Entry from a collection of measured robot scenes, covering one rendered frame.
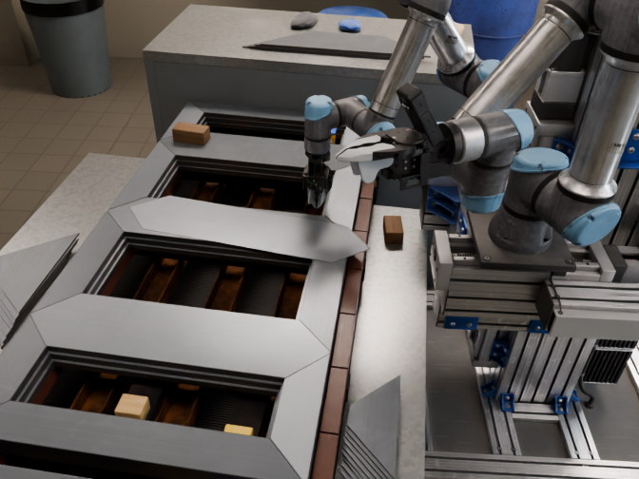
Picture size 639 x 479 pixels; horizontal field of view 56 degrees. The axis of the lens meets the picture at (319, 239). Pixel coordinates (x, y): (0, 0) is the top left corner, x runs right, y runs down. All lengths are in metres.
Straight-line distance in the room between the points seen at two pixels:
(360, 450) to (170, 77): 1.69
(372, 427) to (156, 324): 0.57
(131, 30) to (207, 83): 2.91
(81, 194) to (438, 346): 1.42
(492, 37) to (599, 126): 3.04
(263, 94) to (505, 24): 2.18
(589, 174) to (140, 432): 1.03
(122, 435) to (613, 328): 1.12
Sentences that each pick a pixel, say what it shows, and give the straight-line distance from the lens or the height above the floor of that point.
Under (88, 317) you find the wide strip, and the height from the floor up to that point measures 0.87.
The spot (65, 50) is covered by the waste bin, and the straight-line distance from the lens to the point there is 4.68.
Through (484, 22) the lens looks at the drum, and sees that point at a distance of 4.24.
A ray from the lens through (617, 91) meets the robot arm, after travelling 1.23.
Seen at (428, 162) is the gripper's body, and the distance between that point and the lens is 1.01.
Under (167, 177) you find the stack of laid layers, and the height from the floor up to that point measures 0.84.
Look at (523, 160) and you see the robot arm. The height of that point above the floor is 1.26.
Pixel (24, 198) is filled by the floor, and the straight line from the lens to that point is 3.76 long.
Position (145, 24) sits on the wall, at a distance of 5.33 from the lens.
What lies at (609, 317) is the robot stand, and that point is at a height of 0.95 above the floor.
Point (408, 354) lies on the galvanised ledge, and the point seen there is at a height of 0.68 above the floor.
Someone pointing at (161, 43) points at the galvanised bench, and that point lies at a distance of 2.62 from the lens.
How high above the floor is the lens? 1.93
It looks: 38 degrees down
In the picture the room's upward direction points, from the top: 2 degrees clockwise
